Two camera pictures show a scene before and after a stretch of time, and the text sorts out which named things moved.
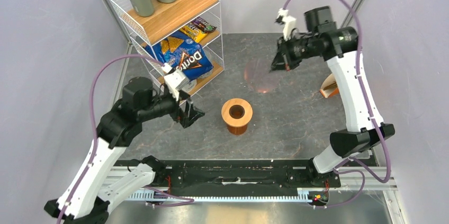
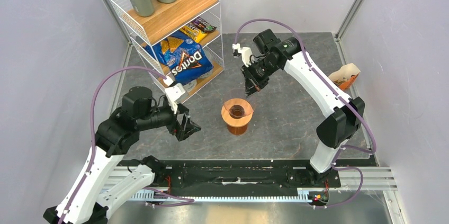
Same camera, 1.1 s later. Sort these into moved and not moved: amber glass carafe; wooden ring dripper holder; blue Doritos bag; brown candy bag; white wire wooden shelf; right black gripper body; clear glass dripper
Moved: right black gripper body; clear glass dripper
Not moved: blue Doritos bag; wooden ring dripper holder; amber glass carafe; white wire wooden shelf; brown candy bag
